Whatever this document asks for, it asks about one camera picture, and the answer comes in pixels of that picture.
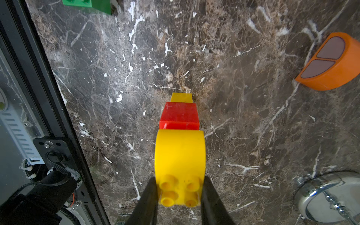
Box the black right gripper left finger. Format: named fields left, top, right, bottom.
left=125, top=177, right=158, bottom=225

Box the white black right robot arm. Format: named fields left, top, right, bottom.
left=1, top=176, right=234, bottom=225

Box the yellow long lego brick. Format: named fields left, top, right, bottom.
left=154, top=129, right=206, bottom=208

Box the chrome jewelry stand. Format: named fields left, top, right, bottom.
left=293, top=171, right=360, bottom=225

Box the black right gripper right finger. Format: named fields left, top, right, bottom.
left=201, top=176, right=235, bottom=225

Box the green square lego brick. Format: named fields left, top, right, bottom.
left=62, top=0, right=112, bottom=15

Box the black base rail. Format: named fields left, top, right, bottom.
left=1, top=1, right=109, bottom=225

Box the yellow square lego brick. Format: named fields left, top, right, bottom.
left=170, top=92, right=193, bottom=103

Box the red long lego brick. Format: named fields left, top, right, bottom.
left=159, top=102, right=200, bottom=130

